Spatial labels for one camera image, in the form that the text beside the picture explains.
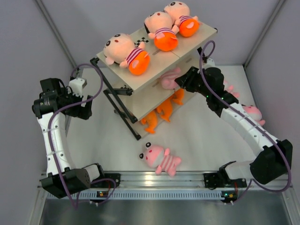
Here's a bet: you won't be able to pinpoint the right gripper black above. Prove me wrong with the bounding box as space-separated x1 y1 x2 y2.
175 66 212 98

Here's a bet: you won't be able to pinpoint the orange shark plush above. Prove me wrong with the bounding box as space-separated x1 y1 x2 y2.
140 111 158 134
171 88 185 105

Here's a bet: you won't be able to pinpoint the pink striped frog plush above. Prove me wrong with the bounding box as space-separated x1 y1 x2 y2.
242 105 265 126
139 142 181 177
160 67 181 90
224 80 240 98

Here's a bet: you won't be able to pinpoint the boy doll orange shorts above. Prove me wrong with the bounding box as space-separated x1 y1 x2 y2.
144 11 179 52

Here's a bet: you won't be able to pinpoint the black-haired boy doll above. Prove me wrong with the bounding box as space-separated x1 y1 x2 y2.
103 33 150 75

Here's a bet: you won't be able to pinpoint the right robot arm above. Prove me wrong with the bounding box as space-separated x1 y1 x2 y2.
175 67 293 192

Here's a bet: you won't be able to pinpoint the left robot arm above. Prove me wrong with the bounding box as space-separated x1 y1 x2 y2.
32 78 106 198

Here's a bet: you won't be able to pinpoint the beige three-tier shelf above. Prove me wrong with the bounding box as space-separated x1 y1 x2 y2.
103 24 218 140

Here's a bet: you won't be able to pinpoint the orange shark plush under shelf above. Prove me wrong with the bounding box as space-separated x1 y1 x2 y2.
140 111 158 134

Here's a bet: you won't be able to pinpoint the boy doll on shelf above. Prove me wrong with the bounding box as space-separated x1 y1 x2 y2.
164 1 201 38

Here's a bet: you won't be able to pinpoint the pink striped frog plush back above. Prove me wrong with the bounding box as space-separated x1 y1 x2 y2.
224 80 240 98

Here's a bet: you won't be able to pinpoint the pink striped frog plush front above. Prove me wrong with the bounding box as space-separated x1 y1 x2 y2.
139 142 181 177

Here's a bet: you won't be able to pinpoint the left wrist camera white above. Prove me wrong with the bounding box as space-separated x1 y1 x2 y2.
68 78 87 97

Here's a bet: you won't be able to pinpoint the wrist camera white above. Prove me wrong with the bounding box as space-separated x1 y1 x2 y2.
202 58 216 69
68 78 87 97

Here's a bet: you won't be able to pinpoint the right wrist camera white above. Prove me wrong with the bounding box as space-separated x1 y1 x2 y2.
202 58 216 69

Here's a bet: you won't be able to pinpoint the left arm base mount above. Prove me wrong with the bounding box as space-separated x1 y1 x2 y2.
85 172 121 189

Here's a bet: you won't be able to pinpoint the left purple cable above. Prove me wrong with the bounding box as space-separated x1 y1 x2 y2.
49 63 116 209

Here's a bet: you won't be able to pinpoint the purple cable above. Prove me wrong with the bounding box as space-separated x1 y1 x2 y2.
198 40 293 204
49 63 116 209

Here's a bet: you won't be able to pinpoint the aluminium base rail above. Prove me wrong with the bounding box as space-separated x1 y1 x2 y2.
37 170 293 188

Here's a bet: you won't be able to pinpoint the slotted cable duct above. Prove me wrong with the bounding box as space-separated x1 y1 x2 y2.
44 189 225 200

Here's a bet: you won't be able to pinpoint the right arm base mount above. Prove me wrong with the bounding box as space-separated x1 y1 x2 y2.
203 172 234 190

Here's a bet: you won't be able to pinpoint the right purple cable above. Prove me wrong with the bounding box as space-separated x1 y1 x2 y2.
198 40 293 204

